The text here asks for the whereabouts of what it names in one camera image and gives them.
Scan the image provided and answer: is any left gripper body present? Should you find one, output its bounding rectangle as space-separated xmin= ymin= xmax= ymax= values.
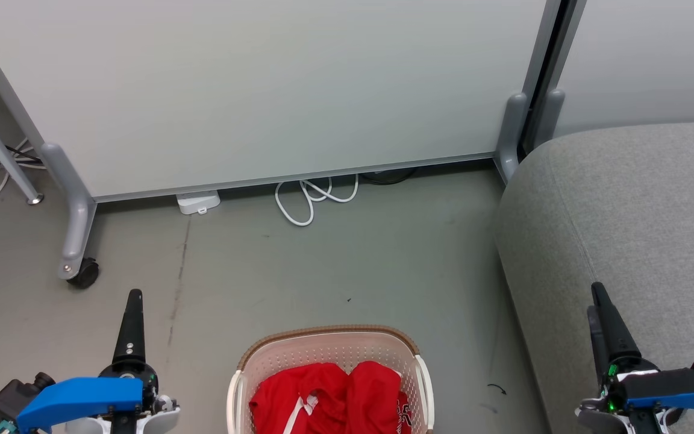
xmin=64 ymin=360 xmax=181 ymax=434

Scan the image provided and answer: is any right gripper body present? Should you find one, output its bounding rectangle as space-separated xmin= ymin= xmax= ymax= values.
xmin=575 ymin=354 xmax=685 ymax=434

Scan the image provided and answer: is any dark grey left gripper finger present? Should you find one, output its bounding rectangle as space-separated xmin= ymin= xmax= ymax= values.
xmin=111 ymin=289 xmax=147 ymax=372

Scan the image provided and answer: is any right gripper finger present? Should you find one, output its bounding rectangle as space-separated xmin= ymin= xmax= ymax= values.
xmin=590 ymin=281 xmax=643 ymax=366
xmin=586 ymin=306 xmax=610 ymax=370

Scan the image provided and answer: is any red garment with white trim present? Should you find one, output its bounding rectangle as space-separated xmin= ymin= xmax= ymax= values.
xmin=249 ymin=360 xmax=413 ymax=434

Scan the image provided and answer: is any grey fabric sofa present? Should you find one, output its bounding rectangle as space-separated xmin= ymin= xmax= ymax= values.
xmin=494 ymin=120 xmax=694 ymax=434

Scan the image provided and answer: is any black caster wheel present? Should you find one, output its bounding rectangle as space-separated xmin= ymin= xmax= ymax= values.
xmin=67 ymin=257 xmax=100 ymax=289

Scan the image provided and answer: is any grey partition leg with caster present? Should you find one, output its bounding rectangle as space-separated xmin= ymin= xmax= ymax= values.
xmin=40 ymin=142 xmax=98 ymax=281

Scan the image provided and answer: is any white power adapter box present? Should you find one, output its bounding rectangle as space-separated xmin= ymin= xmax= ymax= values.
xmin=176 ymin=190 xmax=222 ymax=216

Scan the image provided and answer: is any cream laundry basket brown rim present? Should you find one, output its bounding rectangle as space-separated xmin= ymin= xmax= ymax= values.
xmin=227 ymin=325 xmax=436 ymax=434

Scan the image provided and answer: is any short grey partition leg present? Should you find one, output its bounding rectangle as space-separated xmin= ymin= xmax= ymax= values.
xmin=494 ymin=92 xmax=531 ymax=185

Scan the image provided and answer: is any looped white cable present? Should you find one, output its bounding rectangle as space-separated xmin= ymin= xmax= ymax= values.
xmin=274 ymin=174 xmax=360 ymax=228

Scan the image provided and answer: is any grey partition foot post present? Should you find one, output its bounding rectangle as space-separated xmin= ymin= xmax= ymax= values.
xmin=533 ymin=89 xmax=566 ymax=150

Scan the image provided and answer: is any black cable under partition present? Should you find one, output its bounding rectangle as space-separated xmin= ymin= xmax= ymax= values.
xmin=359 ymin=168 xmax=419 ymax=186

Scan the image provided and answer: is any frosted partition panel dark frame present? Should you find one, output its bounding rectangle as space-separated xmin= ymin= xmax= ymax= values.
xmin=522 ymin=0 xmax=694 ymax=159

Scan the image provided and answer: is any white partition panel grey frame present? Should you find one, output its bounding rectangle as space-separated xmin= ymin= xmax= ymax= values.
xmin=0 ymin=0 xmax=564 ymax=203

